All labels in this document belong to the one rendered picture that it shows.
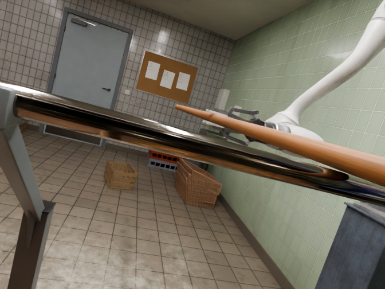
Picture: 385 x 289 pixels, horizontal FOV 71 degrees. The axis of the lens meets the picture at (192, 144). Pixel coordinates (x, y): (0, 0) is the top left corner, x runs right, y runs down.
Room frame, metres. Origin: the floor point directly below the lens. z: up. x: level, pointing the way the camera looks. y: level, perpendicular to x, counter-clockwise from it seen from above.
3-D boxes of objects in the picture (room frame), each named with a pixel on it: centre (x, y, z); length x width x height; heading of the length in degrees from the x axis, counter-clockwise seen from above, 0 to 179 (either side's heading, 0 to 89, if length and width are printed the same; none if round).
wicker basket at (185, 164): (3.55, -0.20, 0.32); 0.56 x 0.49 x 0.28; 22
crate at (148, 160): (4.74, 0.40, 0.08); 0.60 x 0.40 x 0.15; 106
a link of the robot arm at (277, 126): (0.95, -0.27, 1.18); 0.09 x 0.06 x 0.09; 14
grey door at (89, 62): (4.72, 2.10, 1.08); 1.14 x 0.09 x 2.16; 104
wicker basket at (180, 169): (3.55, -0.17, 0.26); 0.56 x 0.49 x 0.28; 20
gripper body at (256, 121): (0.93, -0.20, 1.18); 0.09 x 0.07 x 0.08; 104
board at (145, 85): (5.06, 0.79, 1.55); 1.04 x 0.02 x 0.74; 104
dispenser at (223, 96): (4.88, -0.28, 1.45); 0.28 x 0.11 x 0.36; 14
